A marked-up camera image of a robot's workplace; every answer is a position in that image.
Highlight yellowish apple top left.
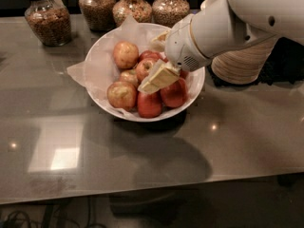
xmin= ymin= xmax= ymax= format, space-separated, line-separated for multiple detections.
xmin=113 ymin=41 xmax=139 ymax=69

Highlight glass jar dark cereal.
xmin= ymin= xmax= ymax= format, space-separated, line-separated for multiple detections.
xmin=78 ymin=0 xmax=116 ymax=31

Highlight red apple back centre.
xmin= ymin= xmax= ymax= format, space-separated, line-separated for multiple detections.
xmin=139 ymin=50 xmax=163 ymax=61

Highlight red apple back right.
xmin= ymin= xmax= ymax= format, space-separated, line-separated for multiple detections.
xmin=180 ymin=69 xmax=189 ymax=79

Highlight red apple front right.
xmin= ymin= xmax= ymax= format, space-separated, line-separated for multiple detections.
xmin=160 ymin=78 xmax=188 ymax=108

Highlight red apple front centre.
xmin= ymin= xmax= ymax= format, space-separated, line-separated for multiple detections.
xmin=137 ymin=92 xmax=162 ymax=119

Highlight glass jar left cereal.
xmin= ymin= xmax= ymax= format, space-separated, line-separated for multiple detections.
xmin=25 ymin=0 xmax=71 ymax=47

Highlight yellow-green apple front left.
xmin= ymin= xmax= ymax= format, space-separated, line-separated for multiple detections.
xmin=107 ymin=81 xmax=137 ymax=111

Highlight white bowl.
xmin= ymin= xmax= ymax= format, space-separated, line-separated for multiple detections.
xmin=84 ymin=22 xmax=206 ymax=124

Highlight glass jar colourful cereal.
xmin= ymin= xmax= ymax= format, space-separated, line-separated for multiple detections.
xmin=112 ymin=0 xmax=152 ymax=27

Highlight black mat under bowls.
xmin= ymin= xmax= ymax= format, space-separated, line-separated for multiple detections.
xmin=208 ymin=38 xmax=304 ymax=87

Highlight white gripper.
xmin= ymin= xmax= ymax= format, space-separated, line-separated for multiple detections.
xmin=138 ymin=14 xmax=211 ymax=94

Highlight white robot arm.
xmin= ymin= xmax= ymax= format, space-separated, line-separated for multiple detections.
xmin=139 ymin=0 xmax=304 ymax=94

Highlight red apple with sticker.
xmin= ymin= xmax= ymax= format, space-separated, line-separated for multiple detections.
xmin=135 ymin=58 xmax=157 ymax=83

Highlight glass jar light cereal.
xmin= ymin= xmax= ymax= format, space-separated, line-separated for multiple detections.
xmin=152 ymin=0 xmax=190 ymax=28

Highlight front stack paper bowls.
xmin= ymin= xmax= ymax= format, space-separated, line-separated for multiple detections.
xmin=211 ymin=37 xmax=278 ymax=85

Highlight yellow-red apple middle left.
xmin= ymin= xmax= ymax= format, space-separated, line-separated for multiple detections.
xmin=119 ymin=69 xmax=140 ymax=88

